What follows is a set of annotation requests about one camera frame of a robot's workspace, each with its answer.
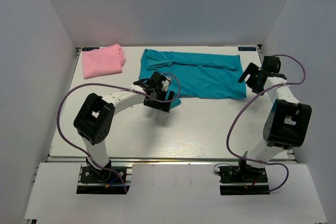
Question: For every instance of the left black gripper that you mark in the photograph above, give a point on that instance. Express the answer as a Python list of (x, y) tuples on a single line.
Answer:
[(164, 106)]

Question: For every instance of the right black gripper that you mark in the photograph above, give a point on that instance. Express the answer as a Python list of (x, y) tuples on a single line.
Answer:
[(252, 69)]

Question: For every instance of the teal t shirt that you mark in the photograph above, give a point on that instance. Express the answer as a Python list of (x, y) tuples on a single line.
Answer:
[(205, 76)]

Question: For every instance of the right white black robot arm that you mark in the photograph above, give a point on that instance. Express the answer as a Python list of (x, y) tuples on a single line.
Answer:
[(287, 123)]

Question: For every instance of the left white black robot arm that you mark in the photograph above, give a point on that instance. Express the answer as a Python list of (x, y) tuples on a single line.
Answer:
[(94, 119)]

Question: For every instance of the right blue table label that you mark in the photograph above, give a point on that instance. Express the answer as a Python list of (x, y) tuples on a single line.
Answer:
[(247, 49)]

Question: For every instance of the pink folded t shirt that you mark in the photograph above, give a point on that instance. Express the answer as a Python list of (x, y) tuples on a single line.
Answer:
[(103, 61)]

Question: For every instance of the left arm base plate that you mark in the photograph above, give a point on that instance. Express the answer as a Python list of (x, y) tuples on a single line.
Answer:
[(93, 181)]

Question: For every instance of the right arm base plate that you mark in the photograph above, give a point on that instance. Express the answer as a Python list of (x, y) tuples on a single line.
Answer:
[(234, 181)]

